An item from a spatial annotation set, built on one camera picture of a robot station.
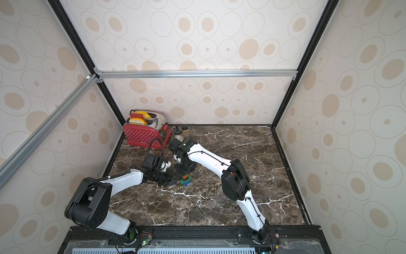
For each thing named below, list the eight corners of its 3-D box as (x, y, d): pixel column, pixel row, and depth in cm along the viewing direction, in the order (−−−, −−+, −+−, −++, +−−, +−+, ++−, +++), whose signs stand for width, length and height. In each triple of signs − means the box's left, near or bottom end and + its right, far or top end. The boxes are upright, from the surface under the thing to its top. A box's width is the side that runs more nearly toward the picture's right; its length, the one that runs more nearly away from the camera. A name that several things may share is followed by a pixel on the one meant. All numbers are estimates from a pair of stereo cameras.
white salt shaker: (175, 141, 111) (172, 130, 103) (176, 136, 115) (174, 125, 106) (183, 141, 111) (181, 130, 103) (184, 136, 115) (182, 125, 106)
